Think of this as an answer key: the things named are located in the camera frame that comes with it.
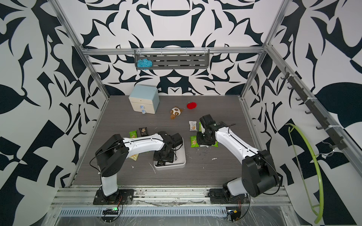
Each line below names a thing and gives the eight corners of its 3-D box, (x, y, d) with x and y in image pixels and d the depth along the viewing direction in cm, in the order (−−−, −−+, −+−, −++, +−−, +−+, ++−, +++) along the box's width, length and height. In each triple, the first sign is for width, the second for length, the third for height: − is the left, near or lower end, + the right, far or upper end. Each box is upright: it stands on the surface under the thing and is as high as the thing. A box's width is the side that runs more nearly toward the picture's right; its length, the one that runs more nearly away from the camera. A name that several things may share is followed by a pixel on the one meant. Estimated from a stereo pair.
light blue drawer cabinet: (133, 114, 110) (127, 100, 98) (138, 95, 123) (133, 81, 111) (157, 114, 110) (154, 100, 98) (160, 95, 123) (157, 81, 111)
